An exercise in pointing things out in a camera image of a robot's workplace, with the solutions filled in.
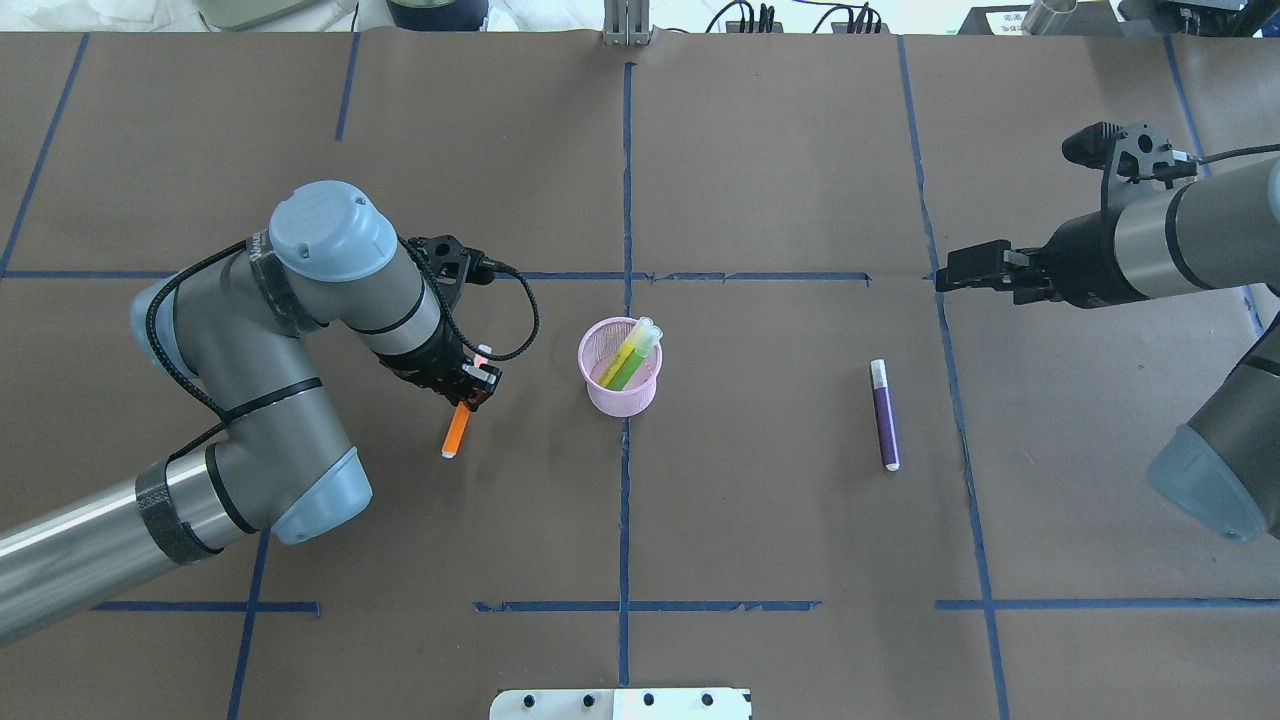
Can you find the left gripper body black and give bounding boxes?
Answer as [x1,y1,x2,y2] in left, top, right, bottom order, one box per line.
[380,334,474,401]

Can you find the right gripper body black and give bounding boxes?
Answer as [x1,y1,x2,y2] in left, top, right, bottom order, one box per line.
[1005,211,1126,309]

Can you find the orange highlighter pen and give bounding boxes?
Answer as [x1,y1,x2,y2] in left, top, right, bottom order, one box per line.
[442,401,472,459]

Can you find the green highlighter pen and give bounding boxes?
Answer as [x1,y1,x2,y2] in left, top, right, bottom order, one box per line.
[609,325,663,391]

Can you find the yellow highlighter pen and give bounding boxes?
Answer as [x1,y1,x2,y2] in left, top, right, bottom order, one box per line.
[596,316,654,389]

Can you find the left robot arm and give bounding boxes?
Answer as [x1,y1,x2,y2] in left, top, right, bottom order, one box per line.
[3,179,517,644]

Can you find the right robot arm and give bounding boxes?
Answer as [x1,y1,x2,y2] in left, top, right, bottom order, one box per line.
[937,159,1277,543]

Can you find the pink mesh pen holder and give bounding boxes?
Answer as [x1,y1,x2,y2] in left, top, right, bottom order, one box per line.
[576,316,663,418]

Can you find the purple highlighter pen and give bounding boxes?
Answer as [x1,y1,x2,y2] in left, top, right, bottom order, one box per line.
[869,357,901,471]

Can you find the steel cup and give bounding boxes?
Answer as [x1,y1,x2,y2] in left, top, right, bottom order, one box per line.
[1021,0,1078,36]

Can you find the blue pot with lid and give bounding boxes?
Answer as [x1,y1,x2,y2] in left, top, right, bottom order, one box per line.
[387,0,490,32]

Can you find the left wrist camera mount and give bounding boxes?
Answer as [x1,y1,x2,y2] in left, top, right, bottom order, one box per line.
[404,234,498,293]

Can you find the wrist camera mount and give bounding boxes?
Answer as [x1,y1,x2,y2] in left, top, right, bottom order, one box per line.
[404,234,498,293]
[1060,120,1199,190]

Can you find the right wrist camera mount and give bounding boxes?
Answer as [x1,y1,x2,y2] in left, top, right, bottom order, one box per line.
[1060,120,1199,190]

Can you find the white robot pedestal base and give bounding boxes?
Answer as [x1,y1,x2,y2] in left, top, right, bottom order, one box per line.
[489,687,754,719]

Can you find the aluminium frame post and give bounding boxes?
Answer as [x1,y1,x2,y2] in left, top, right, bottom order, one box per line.
[602,0,653,47]

